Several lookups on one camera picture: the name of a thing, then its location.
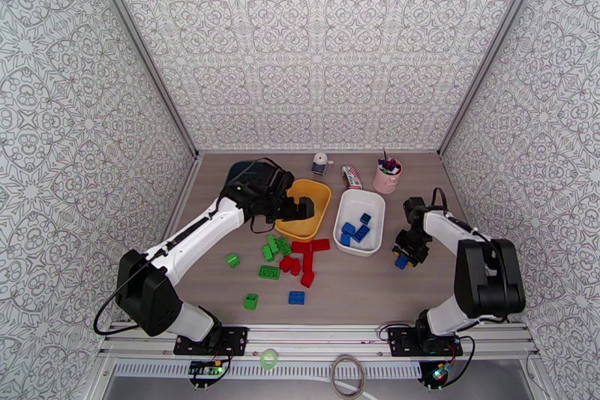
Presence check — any aluminium frame post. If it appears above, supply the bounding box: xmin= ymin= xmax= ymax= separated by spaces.
xmin=436 ymin=0 xmax=551 ymax=157
xmin=79 ymin=0 xmax=200 ymax=158

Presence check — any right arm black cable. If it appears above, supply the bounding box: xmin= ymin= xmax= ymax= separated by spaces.
xmin=430 ymin=186 xmax=477 ymax=233

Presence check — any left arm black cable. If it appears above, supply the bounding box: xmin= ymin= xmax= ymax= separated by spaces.
xmin=92 ymin=158 xmax=278 ymax=336

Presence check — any flag print snack packet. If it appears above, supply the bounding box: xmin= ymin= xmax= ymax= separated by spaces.
xmin=340 ymin=164 xmax=363 ymax=192

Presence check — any circuit board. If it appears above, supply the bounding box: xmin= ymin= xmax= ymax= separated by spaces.
xmin=428 ymin=362 xmax=452 ymax=385
xmin=187 ymin=359 xmax=224 ymax=380

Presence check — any left circuit board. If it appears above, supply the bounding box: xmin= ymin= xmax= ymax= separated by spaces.
xmin=187 ymin=359 xmax=224 ymax=380

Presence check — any dark teal plastic container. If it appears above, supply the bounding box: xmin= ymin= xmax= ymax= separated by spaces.
xmin=226 ymin=159 xmax=271 ymax=188

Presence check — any white slotted cable duct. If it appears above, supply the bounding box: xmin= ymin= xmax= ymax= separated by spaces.
xmin=113 ymin=362 xmax=423 ymax=380

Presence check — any aluminium frame rail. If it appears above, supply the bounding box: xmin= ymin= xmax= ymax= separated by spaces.
xmin=98 ymin=322 xmax=539 ymax=362

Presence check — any white plastic container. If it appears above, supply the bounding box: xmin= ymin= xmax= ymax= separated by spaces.
xmin=332 ymin=188 xmax=387 ymax=258

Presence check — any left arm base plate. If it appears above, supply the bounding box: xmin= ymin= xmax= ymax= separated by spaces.
xmin=172 ymin=326 xmax=250 ymax=358

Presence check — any small white blue bottle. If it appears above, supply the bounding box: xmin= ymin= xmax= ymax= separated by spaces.
xmin=310 ymin=152 xmax=335 ymax=177

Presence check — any pink pen cup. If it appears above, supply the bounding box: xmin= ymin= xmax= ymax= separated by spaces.
xmin=373 ymin=160 xmax=404 ymax=194

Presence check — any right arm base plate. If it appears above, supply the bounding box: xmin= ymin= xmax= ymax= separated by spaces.
xmin=387 ymin=326 xmax=464 ymax=359

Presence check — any right circuit board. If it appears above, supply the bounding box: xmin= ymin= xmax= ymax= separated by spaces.
xmin=428 ymin=362 xmax=452 ymax=385

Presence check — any yellow plastic container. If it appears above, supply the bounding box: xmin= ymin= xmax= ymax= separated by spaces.
xmin=274 ymin=178 xmax=332 ymax=243

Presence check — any grey cable coil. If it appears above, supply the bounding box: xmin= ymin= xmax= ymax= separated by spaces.
xmin=330 ymin=354 xmax=368 ymax=397

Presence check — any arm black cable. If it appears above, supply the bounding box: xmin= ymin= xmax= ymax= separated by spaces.
xmin=430 ymin=186 xmax=477 ymax=233
xmin=92 ymin=158 xmax=278 ymax=336

